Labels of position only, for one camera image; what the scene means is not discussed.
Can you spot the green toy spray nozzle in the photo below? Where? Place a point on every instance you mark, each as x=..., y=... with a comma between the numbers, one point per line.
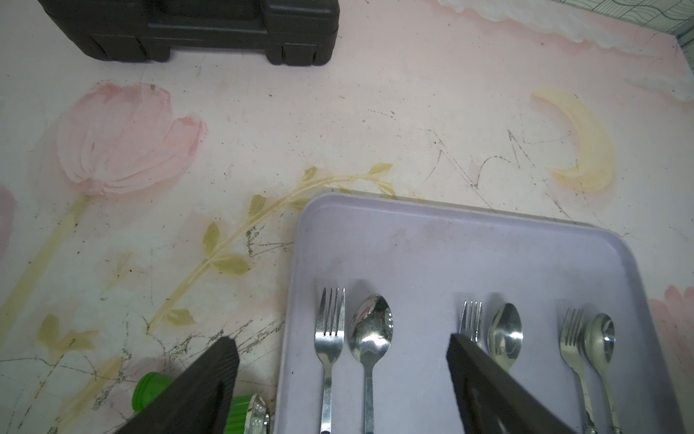
x=247, y=414

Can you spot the black plastic tool case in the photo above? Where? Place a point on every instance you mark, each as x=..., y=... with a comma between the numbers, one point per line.
x=295, y=33

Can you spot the spoon with pink handle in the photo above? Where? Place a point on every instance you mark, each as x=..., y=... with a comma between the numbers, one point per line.
x=505, y=336

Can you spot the spoon with cow-pattern handle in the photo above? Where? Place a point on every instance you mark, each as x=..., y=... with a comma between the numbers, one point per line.
x=370, y=338

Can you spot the fork with pink handle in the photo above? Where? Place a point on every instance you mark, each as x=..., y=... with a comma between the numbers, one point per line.
x=471, y=320

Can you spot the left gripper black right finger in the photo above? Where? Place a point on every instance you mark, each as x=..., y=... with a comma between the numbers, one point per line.
x=489, y=400

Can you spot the spoon with white floral handle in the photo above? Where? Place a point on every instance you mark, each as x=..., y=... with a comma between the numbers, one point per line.
x=599, y=341

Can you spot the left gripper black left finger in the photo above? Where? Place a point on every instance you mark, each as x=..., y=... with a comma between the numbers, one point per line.
x=196, y=401

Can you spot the fork with cow-pattern handle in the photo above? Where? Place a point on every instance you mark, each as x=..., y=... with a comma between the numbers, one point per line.
x=328, y=342

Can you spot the lavender rectangular tray mat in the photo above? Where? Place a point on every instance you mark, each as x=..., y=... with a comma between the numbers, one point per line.
x=426, y=261

